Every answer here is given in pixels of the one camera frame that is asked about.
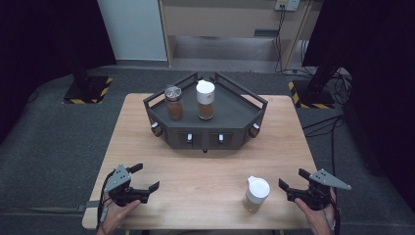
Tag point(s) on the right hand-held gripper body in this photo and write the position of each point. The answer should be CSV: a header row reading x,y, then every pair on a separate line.
x,y
314,196

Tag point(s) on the black corner spice rack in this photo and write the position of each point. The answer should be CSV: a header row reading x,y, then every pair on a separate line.
x,y
228,114

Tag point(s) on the white-lid jar pale spice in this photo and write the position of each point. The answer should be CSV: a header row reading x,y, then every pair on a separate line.
x,y
257,192

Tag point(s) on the person's left hand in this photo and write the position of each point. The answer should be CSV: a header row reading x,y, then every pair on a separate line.
x,y
114,218

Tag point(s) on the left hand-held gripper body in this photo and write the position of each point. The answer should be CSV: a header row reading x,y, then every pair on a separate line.
x,y
120,192

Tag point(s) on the person's right hand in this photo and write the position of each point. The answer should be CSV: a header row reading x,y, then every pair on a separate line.
x,y
321,222

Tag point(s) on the black stand post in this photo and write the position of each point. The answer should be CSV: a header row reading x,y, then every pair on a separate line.
x,y
81,71
321,80

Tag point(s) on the clear-lid jar brown spice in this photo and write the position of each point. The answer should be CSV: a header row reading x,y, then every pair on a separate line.
x,y
174,104

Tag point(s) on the white-lid jar brown spice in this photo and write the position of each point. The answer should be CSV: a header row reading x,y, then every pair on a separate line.
x,y
205,94

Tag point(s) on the black stand base striped edge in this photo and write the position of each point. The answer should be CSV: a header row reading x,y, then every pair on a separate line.
x,y
313,99
88,94

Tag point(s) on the white wall power outlet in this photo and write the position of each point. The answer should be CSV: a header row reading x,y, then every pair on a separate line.
x,y
287,4

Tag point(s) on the black curtain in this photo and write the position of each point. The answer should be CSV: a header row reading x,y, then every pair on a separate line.
x,y
39,49
375,65

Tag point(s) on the white wall panel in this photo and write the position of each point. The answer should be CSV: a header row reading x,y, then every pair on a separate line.
x,y
133,29

